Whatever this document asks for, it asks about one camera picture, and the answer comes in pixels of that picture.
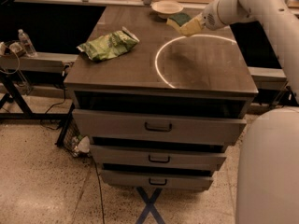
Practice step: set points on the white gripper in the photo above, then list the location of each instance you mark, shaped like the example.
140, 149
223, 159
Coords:
211, 18

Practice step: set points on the green and yellow sponge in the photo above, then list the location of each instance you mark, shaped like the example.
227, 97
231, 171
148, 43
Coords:
177, 20

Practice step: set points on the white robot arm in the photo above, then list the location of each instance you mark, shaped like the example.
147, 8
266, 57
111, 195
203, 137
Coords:
268, 178

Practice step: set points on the white bowl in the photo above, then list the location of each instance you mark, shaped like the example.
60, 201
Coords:
166, 8

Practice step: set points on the green chip bag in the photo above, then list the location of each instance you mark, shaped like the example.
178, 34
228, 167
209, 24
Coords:
109, 46

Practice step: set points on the grey drawer cabinet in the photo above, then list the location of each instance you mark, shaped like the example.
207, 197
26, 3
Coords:
167, 74

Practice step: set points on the top grey drawer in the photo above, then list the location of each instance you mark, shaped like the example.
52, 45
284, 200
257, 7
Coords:
158, 128

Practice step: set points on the grey drawer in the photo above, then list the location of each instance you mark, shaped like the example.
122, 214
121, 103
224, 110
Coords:
158, 128
119, 178
158, 158

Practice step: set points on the middle grey drawer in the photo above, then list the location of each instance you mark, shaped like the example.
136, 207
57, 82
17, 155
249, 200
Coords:
158, 158

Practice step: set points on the bottom grey drawer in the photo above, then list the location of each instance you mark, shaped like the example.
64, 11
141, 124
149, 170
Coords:
119, 178

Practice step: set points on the clear plastic water bottle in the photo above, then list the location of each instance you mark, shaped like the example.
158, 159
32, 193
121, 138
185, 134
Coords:
26, 43

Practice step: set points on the wire mesh trash basket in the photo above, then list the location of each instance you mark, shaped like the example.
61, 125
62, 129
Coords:
76, 143

